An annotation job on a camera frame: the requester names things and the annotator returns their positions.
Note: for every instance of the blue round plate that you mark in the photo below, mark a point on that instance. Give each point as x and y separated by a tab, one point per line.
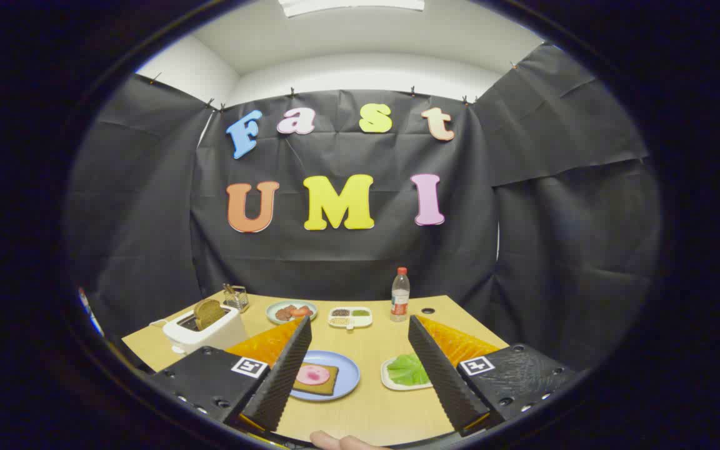
345	375

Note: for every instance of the clear utensil holder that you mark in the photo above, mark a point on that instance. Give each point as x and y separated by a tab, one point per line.
236	299

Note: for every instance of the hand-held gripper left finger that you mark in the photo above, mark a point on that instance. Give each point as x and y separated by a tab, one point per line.
285	375

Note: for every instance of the ceiling light panel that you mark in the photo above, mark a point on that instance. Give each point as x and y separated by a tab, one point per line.
350	6

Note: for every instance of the white square plate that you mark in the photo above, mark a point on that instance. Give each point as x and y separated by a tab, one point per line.
397	387

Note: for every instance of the red tomato slice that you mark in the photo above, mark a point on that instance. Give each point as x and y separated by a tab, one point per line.
301	311

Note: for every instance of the black backdrop cloth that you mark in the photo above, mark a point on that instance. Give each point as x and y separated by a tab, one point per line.
347	262

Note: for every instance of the red white blue object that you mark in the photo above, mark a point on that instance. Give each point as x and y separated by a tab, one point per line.
90	312

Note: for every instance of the green lettuce leaf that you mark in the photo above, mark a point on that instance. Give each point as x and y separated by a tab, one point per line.
407	370

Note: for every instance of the brown meat slice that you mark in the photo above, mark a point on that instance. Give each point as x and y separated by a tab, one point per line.
283	314

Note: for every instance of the pink ham slice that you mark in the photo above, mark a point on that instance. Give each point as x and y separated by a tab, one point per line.
313	375

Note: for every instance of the white divided tray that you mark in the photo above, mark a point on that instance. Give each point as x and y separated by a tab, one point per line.
360	322

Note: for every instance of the bread slice under ham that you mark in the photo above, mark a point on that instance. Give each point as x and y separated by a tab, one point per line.
329	387

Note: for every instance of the pale green round plate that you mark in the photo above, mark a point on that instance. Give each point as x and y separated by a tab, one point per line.
271	312

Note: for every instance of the brown toast slice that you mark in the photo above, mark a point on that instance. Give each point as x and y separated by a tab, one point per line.
209	312

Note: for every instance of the clear bottle with red cap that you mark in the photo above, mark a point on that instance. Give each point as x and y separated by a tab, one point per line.
400	300

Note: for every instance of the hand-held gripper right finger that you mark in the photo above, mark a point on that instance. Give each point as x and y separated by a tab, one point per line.
441	375

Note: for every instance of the white toaster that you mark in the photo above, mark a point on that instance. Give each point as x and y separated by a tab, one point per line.
210	337

